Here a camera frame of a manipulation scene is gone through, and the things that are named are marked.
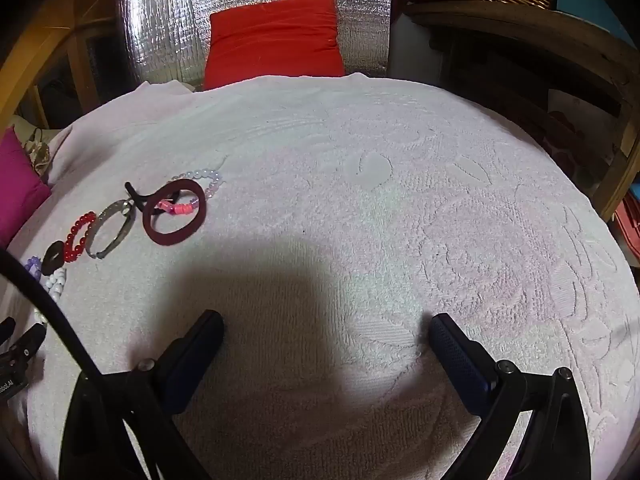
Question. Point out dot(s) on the red pillow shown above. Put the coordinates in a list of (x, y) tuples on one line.
[(272, 40)]

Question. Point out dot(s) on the black scrunchie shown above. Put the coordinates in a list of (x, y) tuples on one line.
[(46, 262)]

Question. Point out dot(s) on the patterned beige cloth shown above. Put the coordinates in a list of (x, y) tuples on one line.
[(36, 152)]

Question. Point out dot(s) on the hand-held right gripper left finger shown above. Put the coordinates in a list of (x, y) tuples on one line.
[(197, 355)]

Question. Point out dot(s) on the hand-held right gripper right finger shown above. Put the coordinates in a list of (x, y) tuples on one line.
[(457, 360)]

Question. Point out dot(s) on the silver bangle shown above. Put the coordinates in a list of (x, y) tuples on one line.
[(97, 222)]

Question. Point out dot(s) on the wooden cabinet frame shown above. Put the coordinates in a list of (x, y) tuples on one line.
[(55, 25)]

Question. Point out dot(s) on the magenta pillow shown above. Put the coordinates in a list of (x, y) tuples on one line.
[(17, 190)]

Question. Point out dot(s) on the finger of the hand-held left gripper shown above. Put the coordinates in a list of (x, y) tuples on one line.
[(29, 342), (5, 329)]

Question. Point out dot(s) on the silver insulation sheet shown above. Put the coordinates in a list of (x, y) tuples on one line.
[(165, 20)]

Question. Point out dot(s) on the dark wooden shelf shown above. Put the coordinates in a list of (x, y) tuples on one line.
[(550, 50)]

